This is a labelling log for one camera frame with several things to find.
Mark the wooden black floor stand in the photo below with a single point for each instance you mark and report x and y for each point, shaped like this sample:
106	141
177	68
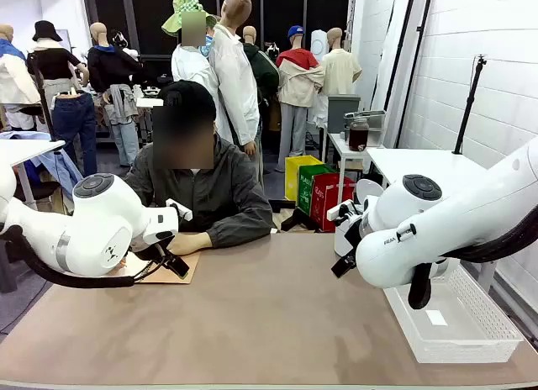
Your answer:
296	219

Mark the mannequin black bucket hat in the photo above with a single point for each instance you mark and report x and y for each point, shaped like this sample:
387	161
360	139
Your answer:
54	62

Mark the black cap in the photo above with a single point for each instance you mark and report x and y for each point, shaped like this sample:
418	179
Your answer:
185	93

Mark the person's left hand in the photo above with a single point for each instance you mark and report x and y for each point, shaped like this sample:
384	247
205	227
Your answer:
191	243

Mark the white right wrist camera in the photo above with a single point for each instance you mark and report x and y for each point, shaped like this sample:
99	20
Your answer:
338	210

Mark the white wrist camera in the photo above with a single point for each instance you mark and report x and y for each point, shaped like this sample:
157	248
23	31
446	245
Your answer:
178	209
338	210

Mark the metal tray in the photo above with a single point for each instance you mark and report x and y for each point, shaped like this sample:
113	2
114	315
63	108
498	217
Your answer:
374	117

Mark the spiral notebook brown cover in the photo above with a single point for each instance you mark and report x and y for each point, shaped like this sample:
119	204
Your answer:
194	261

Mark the black wall pipe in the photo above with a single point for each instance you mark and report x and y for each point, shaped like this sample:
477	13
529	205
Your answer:
419	54
405	66

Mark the mannequin blue cap red jacket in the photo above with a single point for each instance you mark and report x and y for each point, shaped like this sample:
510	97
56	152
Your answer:
298	83

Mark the white lidded trash bin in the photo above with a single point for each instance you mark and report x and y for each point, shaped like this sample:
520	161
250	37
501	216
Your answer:
370	190

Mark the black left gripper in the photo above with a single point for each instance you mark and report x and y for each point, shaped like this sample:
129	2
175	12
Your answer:
155	249

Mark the white desk metal legs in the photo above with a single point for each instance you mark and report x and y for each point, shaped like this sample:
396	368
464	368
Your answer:
25	148

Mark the tall mannequin white coat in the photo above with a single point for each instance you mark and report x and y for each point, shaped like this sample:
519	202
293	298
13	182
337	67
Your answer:
235	83

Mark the black stand pole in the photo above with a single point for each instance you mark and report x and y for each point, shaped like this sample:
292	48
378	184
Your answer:
44	100

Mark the black office chair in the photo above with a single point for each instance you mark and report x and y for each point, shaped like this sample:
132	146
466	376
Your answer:
38	190

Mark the white rectangular label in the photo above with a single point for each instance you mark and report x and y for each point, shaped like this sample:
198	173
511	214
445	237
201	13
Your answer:
436	318

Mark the mannequin cream shirt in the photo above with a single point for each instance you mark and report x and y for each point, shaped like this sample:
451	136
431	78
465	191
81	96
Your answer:
340	70

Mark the yellow recycling bin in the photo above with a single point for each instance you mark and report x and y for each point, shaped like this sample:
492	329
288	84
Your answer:
292	175

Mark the small white table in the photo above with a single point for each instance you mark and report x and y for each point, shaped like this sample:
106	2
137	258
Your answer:
336	144

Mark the mannequin blue white top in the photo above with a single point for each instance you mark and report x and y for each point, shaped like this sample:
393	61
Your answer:
12	79

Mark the blue cloth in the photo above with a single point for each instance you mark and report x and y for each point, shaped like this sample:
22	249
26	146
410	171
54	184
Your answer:
63	167

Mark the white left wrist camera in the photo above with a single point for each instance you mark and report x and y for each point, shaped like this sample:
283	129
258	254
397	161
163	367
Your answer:
178	209

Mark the person's left forearm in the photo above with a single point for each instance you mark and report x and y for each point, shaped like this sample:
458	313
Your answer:
239	232

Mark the glass jar brown liquid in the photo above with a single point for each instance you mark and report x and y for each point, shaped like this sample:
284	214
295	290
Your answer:
358	138

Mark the white perforated plastic basket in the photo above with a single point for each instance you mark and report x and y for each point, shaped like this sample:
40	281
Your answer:
462	339

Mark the black tripod pole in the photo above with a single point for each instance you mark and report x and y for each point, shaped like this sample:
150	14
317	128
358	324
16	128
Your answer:
466	112

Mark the mannequin black hoodie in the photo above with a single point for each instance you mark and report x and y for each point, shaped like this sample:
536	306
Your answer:
109	66

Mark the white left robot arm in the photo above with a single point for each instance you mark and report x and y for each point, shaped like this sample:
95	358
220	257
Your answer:
101	222

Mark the mannequin legs blue jeans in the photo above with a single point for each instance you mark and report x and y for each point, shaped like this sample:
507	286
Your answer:
75	121

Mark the large white side table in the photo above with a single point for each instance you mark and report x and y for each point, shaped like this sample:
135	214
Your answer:
420	163

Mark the mannequin green checked hat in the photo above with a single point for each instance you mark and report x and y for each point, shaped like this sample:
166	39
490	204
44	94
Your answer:
189	64

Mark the mannequin dark green jacket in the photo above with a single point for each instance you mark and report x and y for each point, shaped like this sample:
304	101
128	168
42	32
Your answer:
265	70

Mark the green recycling bin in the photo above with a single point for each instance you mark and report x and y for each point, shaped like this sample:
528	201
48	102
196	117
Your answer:
307	188

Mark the seated person gray jacket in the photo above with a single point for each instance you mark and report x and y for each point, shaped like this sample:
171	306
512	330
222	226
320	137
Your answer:
227	188

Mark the gray plastic stool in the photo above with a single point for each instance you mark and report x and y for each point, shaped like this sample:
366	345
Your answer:
6	272

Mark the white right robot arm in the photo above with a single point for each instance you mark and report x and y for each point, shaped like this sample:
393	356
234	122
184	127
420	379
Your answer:
441	226

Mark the white torso form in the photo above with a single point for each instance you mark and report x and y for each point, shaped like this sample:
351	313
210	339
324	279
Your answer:
319	45

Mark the gray cabinet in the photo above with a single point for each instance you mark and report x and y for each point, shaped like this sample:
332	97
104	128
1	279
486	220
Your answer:
336	112

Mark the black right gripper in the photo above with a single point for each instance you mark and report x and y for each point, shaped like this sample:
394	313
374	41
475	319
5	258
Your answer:
354	222

